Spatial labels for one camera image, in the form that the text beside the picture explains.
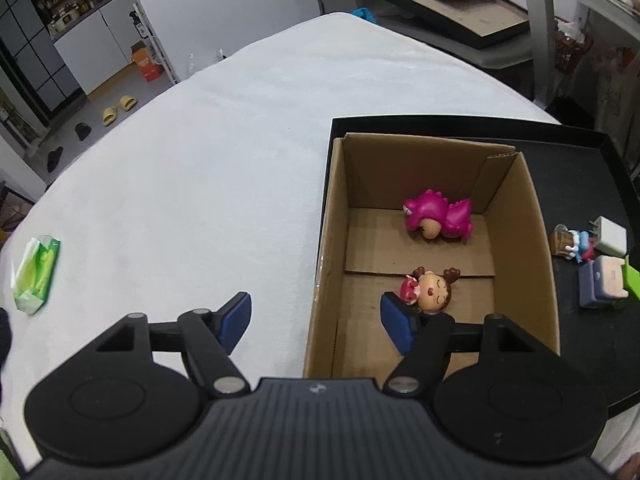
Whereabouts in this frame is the green tissue pack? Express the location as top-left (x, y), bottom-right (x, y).
top-left (11, 235), bottom-right (61, 315)

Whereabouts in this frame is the brown cardboard box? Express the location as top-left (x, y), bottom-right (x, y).
top-left (304, 133), bottom-right (560, 380)

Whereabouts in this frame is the orange cardboard box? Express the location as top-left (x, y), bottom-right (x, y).
top-left (131, 41), bottom-right (163, 82)

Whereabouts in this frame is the black framed board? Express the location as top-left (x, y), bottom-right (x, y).
top-left (384, 0), bottom-right (529, 50)

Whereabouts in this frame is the yellow slipper pair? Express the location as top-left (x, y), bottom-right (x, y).
top-left (102, 94), bottom-right (138, 127)

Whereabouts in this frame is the green hexagonal container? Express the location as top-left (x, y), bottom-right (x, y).
top-left (622, 256), bottom-right (640, 300)

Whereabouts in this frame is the blue smurf figurine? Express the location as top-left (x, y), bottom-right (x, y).
top-left (549, 224), bottom-right (596, 263)

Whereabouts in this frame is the reindeer girl figurine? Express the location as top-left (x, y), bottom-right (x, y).
top-left (399, 266), bottom-right (461, 314)

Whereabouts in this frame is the black shallow tray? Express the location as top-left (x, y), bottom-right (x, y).
top-left (330, 115), bottom-right (639, 416)

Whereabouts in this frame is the lavender cube toy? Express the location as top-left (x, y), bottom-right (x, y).
top-left (578, 256), bottom-right (629, 309)

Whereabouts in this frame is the pink dinosaur toy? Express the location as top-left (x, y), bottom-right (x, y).
top-left (402, 188), bottom-right (473, 240)

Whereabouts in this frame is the white table cloth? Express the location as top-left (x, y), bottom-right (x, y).
top-left (1, 13), bottom-right (548, 468)

